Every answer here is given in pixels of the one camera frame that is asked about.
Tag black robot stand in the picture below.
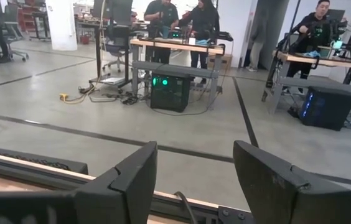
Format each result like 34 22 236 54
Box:
261 30 301 103

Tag computer tower with green lights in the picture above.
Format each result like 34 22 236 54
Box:
149 72 192 113

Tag black bolted bracket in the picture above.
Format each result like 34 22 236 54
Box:
218 205 255 224

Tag black standing desk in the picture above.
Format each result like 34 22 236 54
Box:
75 18 133 91

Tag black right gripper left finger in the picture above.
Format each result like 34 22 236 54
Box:
75 141 158 224

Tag wooden top workbench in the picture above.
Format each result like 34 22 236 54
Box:
129 37 226 105
270 49 351 118

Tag computer tower with blue lights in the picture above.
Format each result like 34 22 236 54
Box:
299 86 351 132

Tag black floor cable bundle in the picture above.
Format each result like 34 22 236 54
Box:
100 91 147 106

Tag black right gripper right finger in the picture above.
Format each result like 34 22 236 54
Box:
233 139 351 224

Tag white pillar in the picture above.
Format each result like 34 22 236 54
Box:
45 0 78 52

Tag cardboard box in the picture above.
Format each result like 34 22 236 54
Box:
206 53 233 71

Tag grey office chair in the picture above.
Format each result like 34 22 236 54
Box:
0 3 30 65
102 24 132 74

